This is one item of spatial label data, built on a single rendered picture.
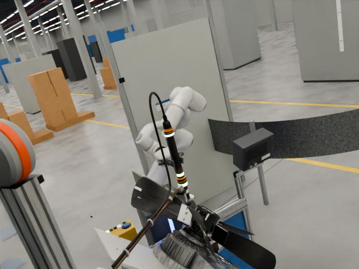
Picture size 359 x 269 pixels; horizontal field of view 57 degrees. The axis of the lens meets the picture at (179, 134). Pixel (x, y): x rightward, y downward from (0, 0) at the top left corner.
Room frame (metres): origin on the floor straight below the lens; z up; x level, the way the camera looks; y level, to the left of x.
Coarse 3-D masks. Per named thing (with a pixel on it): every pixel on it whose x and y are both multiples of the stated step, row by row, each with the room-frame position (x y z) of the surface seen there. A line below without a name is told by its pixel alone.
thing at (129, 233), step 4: (128, 220) 1.64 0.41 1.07; (120, 224) 1.62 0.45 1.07; (132, 224) 1.60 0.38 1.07; (112, 228) 1.60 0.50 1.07; (116, 228) 1.59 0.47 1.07; (120, 228) 1.58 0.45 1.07; (124, 228) 1.57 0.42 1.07; (128, 228) 1.56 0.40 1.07; (132, 228) 1.55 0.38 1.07; (112, 232) 1.56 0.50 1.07; (116, 232) 1.55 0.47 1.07; (120, 232) 1.55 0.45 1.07; (124, 232) 1.54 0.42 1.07; (128, 232) 1.54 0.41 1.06; (132, 232) 1.55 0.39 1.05; (136, 232) 1.56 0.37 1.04; (120, 236) 1.52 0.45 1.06; (124, 236) 1.53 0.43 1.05; (128, 236) 1.54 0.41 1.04; (132, 236) 1.55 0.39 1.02
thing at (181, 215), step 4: (184, 204) 1.31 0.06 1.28; (184, 208) 1.30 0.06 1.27; (180, 212) 1.28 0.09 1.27; (184, 212) 1.28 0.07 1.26; (188, 212) 1.29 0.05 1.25; (180, 216) 1.26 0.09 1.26; (184, 216) 1.27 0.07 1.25; (188, 216) 1.27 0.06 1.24; (180, 220) 1.24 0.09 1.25; (184, 220) 1.25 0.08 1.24; (188, 220) 1.25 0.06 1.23; (188, 224) 1.24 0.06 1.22
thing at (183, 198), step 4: (176, 188) 1.32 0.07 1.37; (180, 188) 1.31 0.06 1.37; (180, 192) 1.31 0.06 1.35; (184, 192) 1.32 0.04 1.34; (180, 196) 1.34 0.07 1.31; (184, 196) 1.32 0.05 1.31; (192, 196) 1.36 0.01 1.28; (184, 200) 1.33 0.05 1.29; (188, 200) 1.34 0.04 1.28; (192, 200) 1.34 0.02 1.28
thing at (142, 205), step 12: (144, 180) 1.38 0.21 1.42; (132, 192) 1.28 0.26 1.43; (144, 192) 1.30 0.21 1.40; (156, 192) 1.32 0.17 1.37; (132, 204) 1.21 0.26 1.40; (144, 204) 1.24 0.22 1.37; (156, 204) 1.26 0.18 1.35; (168, 204) 1.28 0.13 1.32; (180, 204) 1.30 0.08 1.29; (168, 216) 1.24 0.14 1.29
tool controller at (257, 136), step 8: (248, 136) 1.98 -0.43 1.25; (256, 136) 1.97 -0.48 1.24; (264, 136) 1.95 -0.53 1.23; (272, 136) 1.96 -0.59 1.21; (232, 144) 1.96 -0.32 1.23; (240, 144) 1.91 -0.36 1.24; (248, 144) 1.89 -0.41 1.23; (256, 144) 1.91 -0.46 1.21; (264, 144) 1.93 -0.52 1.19; (272, 144) 1.98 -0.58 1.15; (240, 152) 1.89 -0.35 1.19; (248, 152) 1.88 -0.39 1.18; (256, 152) 1.91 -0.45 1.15; (264, 152) 1.95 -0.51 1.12; (272, 152) 2.00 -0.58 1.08; (240, 160) 1.91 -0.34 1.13; (248, 160) 1.90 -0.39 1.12; (256, 160) 1.93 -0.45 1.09; (264, 160) 1.98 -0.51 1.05; (240, 168) 1.92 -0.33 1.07; (248, 168) 1.92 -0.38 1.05
